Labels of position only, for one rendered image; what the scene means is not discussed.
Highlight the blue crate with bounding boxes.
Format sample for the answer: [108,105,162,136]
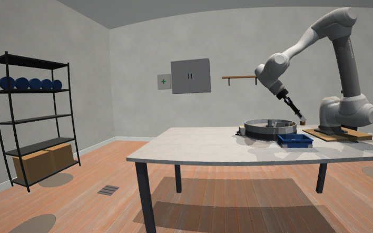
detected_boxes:
[277,134,313,148]

